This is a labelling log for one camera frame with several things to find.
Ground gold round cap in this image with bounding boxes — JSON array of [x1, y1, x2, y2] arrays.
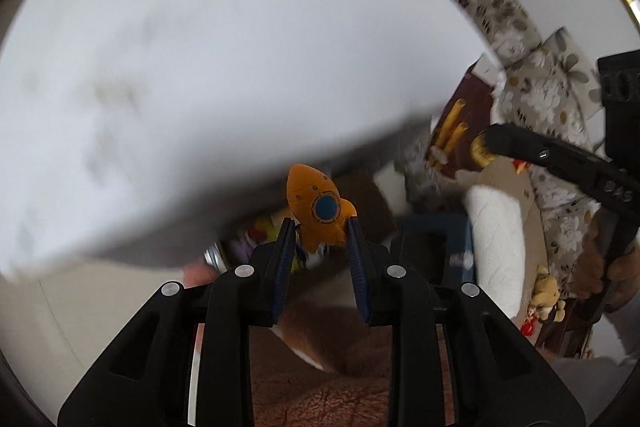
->
[[469, 132, 496, 168]]

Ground white paper towel roll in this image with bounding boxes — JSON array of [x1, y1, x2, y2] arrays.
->
[[465, 184, 531, 320]]

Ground metal can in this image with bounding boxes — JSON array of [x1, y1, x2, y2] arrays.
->
[[202, 242, 232, 275]]

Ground small teddy bear toy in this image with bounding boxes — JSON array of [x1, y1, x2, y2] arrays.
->
[[530, 264, 568, 323]]

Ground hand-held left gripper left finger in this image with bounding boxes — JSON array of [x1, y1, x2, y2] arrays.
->
[[57, 217, 297, 427]]

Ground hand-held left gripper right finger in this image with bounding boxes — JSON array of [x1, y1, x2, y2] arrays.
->
[[347, 217, 587, 427]]

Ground person's right hand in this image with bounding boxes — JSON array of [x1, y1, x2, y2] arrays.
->
[[574, 216, 640, 314]]

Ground orange rocket toy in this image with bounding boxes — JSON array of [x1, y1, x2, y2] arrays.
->
[[285, 163, 357, 254]]

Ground pink fluffy pants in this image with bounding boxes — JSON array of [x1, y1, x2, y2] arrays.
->
[[192, 267, 456, 427]]

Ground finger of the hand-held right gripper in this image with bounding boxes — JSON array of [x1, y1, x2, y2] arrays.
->
[[484, 123, 640, 224]]

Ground brown snack box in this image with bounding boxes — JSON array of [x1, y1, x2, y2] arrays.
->
[[425, 74, 501, 180]]

